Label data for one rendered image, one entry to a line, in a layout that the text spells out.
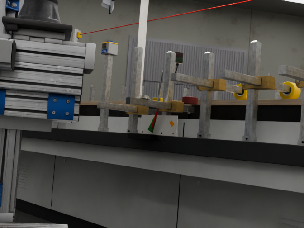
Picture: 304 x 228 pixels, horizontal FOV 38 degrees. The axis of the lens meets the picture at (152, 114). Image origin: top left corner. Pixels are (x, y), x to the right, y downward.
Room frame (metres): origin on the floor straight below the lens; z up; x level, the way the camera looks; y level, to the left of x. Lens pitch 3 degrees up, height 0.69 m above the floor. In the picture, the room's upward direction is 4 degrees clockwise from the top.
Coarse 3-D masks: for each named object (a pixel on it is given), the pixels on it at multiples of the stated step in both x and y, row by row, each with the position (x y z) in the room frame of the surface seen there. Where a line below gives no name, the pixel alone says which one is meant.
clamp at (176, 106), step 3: (168, 102) 2.20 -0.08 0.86; (171, 102) 2.18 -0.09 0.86; (174, 102) 2.17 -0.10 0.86; (177, 102) 2.16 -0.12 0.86; (180, 102) 2.17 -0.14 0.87; (183, 102) 2.19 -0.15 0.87; (171, 105) 2.18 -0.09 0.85; (174, 105) 2.17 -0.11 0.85; (177, 105) 2.16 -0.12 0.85; (180, 105) 2.17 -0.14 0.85; (183, 105) 2.19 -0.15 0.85; (171, 108) 2.18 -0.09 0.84; (174, 108) 2.17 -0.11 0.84; (177, 108) 2.16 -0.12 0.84; (180, 108) 2.18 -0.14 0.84; (183, 108) 2.19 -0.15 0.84; (165, 111) 2.22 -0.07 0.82; (168, 111) 2.20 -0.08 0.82; (171, 111) 2.18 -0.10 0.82; (174, 111) 2.17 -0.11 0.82; (177, 111) 2.16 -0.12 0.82; (180, 111) 2.18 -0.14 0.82
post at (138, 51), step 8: (136, 48) 2.41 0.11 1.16; (136, 56) 2.40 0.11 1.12; (136, 64) 2.40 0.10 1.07; (136, 72) 2.40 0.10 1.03; (136, 80) 2.40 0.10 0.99; (136, 88) 2.40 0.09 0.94; (136, 96) 2.40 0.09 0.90; (128, 120) 2.42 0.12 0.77; (136, 120) 2.41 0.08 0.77; (128, 128) 2.42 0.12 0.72; (136, 128) 2.42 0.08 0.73
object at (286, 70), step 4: (280, 68) 1.49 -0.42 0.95; (284, 68) 1.48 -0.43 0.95; (288, 68) 1.48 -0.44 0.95; (292, 68) 1.50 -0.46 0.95; (296, 68) 1.52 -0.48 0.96; (280, 72) 1.49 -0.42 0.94; (284, 72) 1.48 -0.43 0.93; (288, 72) 1.48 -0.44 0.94; (292, 72) 1.50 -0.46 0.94; (296, 72) 1.52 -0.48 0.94; (300, 72) 1.54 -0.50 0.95; (288, 76) 1.53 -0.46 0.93; (292, 76) 1.52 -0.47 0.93; (296, 76) 1.52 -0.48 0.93; (300, 76) 1.54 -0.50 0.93; (300, 80) 1.59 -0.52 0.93
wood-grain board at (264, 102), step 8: (80, 104) 3.12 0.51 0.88; (88, 104) 3.05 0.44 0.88; (96, 104) 2.99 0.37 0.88; (128, 104) 2.75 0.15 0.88; (184, 104) 2.41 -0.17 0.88; (216, 104) 2.25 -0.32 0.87; (224, 104) 2.21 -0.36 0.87; (232, 104) 2.18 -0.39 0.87; (240, 104) 2.15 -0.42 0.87; (264, 104) 2.05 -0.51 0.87; (272, 104) 2.02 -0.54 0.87; (280, 104) 1.99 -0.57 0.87; (288, 104) 1.96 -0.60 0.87; (296, 104) 1.93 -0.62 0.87
